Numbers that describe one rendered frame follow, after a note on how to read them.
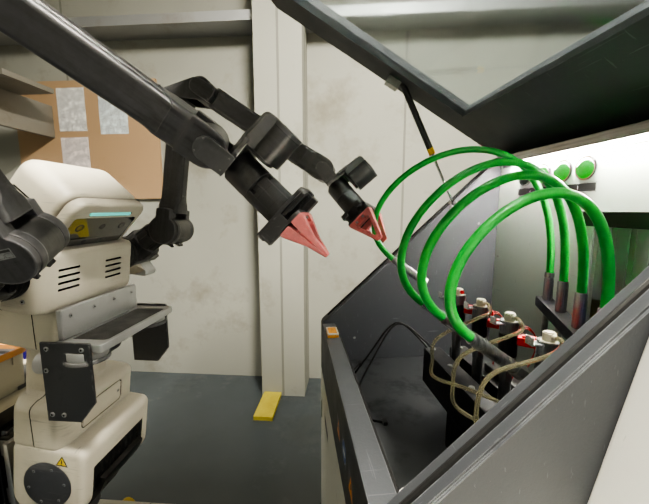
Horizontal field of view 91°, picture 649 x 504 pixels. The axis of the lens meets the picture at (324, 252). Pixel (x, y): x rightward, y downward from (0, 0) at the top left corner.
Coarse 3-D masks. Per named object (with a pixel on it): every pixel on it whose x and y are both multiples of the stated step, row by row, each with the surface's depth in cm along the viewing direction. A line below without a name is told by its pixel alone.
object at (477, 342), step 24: (552, 192) 40; (576, 192) 41; (504, 216) 40; (600, 216) 41; (480, 240) 40; (600, 240) 42; (456, 264) 40; (456, 288) 41; (456, 312) 41; (480, 336) 42; (504, 360) 42
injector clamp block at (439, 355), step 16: (448, 368) 64; (464, 368) 68; (432, 384) 69; (464, 384) 58; (496, 384) 58; (448, 400) 62; (464, 400) 56; (448, 416) 62; (464, 416) 56; (480, 416) 51; (448, 432) 62
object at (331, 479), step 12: (324, 384) 94; (324, 396) 93; (324, 408) 93; (324, 420) 94; (324, 432) 94; (324, 444) 95; (324, 456) 95; (336, 456) 67; (324, 468) 96; (336, 468) 67; (324, 480) 96; (336, 480) 67; (324, 492) 97; (336, 492) 68
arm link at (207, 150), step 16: (256, 128) 47; (272, 128) 47; (192, 144) 44; (208, 144) 45; (240, 144) 47; (256, 144) 48; (272, 144) 47; (288, 144) 48; (208, 160) 46; (224, 160) 46; (272, 160) 49
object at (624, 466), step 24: (648, 360) 31; (648, 384) 31; (624, 408) 33; (648, 408) 31; (624, 432) 32; (648, 432) 30; (624, 456) 32; (648, 456) 30; (600, 480) 33; (624, 480) 31; (648, 480) 29
